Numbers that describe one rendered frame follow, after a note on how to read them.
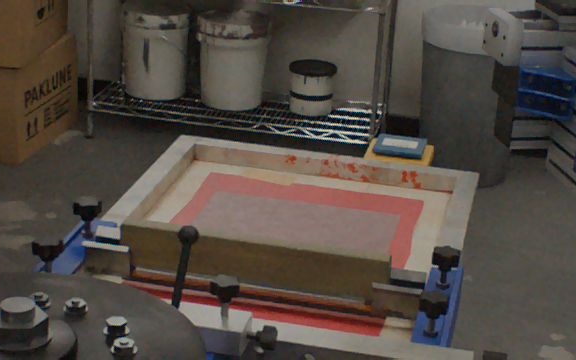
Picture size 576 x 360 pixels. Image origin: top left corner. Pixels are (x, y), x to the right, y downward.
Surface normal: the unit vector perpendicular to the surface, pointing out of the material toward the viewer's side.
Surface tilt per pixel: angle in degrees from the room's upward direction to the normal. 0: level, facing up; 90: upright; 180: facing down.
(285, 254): 90
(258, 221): 0
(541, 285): 0
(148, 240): 90
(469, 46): 93
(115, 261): 90
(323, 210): 0
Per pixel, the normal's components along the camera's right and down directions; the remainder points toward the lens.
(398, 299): -0.20, 0.36
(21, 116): 0.97, 0.15
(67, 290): 0.06, -0.92
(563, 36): 0.22, 0.38
